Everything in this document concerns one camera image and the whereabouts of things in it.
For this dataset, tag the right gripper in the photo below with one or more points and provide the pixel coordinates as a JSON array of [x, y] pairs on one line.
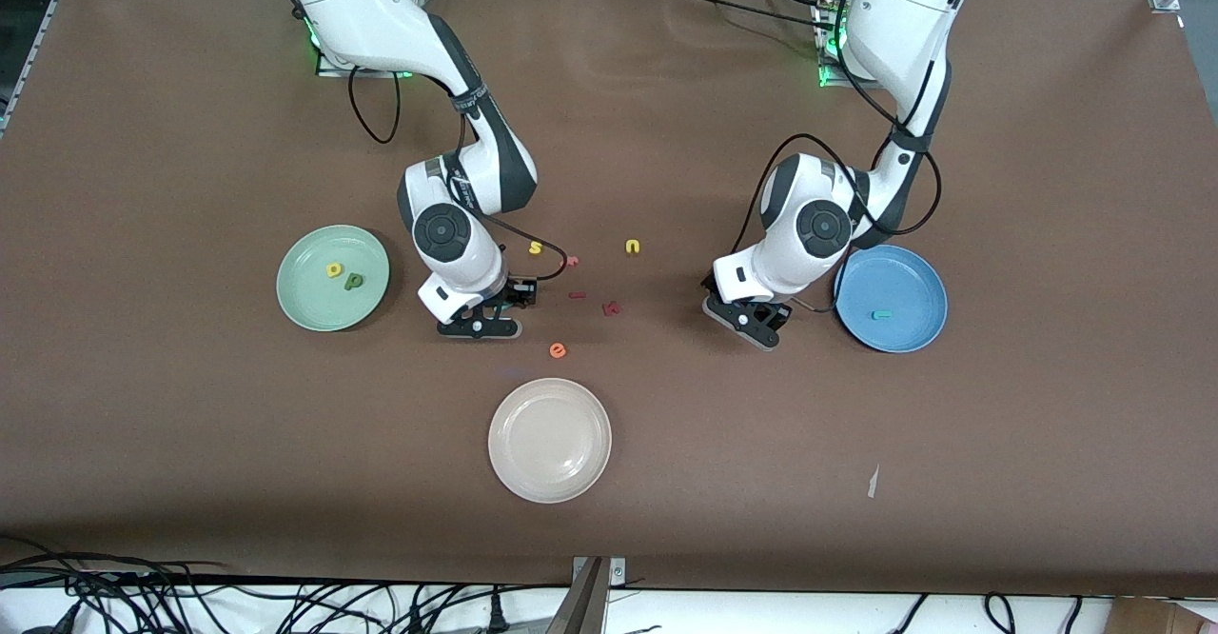
[[517, 292]]

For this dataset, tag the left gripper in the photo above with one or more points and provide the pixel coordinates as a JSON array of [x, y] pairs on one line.
[[778, 311]]

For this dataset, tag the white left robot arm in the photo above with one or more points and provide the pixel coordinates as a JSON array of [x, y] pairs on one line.
[[894, 15]]

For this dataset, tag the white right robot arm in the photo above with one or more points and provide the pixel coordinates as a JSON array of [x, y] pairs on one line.
[[362, 6]]

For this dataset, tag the beige plate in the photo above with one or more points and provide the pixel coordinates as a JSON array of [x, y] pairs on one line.
[[549, 440]]

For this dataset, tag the blue plate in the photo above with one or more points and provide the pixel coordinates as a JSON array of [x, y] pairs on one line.
[[899, 291]]

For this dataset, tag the green plate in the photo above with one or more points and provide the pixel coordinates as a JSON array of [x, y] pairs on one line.
[[314, 291]]

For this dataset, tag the white paper scrap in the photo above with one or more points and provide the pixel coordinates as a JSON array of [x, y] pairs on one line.
[[873, 482]]

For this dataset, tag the grey diagonal beam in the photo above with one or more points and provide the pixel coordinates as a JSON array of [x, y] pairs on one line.
[[580, 610]]

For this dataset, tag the cardboard box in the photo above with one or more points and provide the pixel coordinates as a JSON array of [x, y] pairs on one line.
[[1161, 620]]

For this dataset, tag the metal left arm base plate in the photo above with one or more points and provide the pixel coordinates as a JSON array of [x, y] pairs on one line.
[[828, 72]]

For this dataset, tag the metal table bracket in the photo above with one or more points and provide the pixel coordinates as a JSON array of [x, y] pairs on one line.
[[617, 572]]

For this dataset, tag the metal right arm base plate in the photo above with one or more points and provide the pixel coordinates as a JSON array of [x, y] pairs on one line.
[[328, 68]]

